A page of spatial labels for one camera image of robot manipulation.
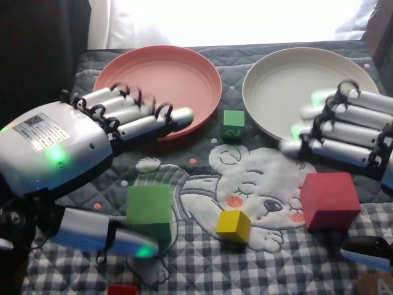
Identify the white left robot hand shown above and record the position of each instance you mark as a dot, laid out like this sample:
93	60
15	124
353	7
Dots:
55	144

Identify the pink round plate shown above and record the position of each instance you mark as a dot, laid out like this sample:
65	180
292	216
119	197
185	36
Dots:
172	77

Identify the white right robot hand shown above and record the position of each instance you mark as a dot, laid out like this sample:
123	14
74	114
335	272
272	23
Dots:
347	129

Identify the white cloth backdrop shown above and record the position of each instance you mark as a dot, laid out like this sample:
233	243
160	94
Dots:
230	21

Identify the large green cube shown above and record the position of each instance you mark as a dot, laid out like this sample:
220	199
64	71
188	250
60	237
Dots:
149	202

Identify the black curtain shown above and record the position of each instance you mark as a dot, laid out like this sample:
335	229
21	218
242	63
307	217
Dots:
40	46

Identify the small green number cube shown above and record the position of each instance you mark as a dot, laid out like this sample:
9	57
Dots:
233	118

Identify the grey bear print quilt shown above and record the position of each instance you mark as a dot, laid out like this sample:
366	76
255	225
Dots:
199	270

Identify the small yellow cube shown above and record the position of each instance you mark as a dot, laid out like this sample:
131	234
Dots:
230	221

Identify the large red cube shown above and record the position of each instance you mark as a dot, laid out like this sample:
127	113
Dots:
328	196

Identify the white round plate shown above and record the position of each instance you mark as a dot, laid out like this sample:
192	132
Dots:
282	86

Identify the small red cube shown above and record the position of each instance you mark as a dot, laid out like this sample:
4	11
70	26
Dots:
122	290

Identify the orange letter block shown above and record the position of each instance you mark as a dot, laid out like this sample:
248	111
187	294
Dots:
374	285

